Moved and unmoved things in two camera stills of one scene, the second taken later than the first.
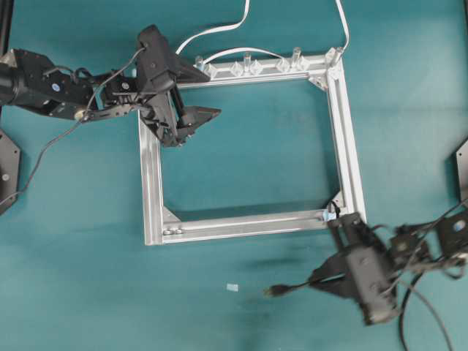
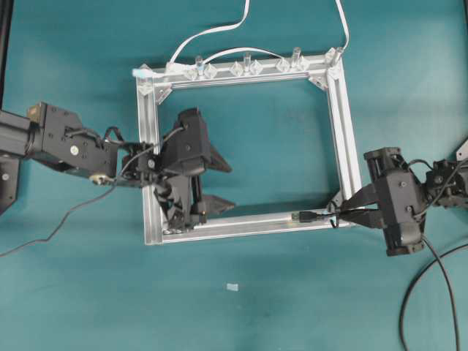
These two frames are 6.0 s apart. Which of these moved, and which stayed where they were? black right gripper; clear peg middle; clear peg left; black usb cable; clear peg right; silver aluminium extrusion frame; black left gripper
Moved: black right gripper; black usb cable; black left gripper
Stayed: silver aluminium extrusion frame; clear peg middle; clear peg left; clear peg right
